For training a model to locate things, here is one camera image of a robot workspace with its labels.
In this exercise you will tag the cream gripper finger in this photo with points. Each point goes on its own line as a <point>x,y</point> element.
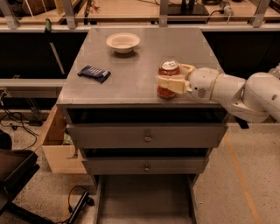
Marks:
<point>179,86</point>
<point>186,70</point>

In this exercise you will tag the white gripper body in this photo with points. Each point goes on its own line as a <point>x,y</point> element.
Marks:
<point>203,83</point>

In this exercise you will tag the red coke can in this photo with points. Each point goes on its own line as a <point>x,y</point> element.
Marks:
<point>167,68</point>

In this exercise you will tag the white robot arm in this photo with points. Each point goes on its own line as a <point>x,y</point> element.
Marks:
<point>253,100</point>

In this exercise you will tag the white paper bowl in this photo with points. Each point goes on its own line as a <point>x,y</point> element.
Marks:
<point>123,42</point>

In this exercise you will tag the upper grey drawer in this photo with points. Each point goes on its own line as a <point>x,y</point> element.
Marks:
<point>146,136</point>

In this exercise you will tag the grey drawer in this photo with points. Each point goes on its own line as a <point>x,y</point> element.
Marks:
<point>146,136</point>
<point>145,165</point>

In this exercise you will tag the grey metal drawer cabinet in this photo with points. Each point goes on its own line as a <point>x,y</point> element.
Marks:
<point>129,95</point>

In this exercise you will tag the blue snack packet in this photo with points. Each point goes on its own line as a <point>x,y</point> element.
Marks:
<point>94,73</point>

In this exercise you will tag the lower grey drawer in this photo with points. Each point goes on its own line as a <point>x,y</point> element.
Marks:
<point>145,165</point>

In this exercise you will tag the bottom open drawer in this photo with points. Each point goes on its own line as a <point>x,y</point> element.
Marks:
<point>145,199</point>

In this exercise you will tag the wooden box on floor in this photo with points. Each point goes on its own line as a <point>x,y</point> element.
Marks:
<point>62,157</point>

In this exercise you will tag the black power strip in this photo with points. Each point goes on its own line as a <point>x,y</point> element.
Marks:
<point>85,200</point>

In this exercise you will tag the black chair base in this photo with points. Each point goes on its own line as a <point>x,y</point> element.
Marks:
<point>16,169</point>

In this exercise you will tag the green handled tool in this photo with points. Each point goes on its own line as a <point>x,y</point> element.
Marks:
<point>48,32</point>

